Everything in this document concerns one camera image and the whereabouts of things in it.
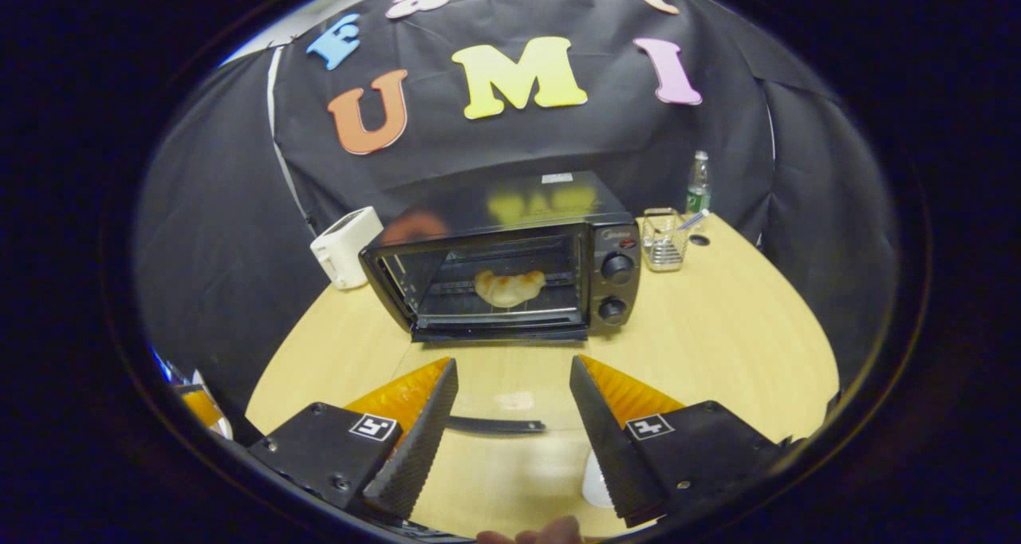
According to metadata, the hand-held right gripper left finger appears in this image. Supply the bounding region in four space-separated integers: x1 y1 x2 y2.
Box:
249 357 459 521

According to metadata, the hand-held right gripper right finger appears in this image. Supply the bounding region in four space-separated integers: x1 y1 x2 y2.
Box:
570 354 786 527

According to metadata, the black electric oven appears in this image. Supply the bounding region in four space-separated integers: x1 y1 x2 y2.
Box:
359 171 643 437

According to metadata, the golden croissant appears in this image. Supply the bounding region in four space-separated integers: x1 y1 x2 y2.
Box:
475 269 546 309

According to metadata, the white square plate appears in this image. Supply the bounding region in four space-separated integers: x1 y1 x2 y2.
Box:
581 448 615 509

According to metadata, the black backdrop cloth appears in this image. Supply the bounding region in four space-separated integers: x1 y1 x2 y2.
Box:
136 0 902 409

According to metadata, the clear glass container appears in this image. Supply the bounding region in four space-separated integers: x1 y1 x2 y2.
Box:
641 207 688 272

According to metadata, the white toaster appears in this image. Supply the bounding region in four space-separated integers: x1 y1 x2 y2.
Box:
310 206 384 290

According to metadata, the clear water bottle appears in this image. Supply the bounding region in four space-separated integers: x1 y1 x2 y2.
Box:
686 151 712 215

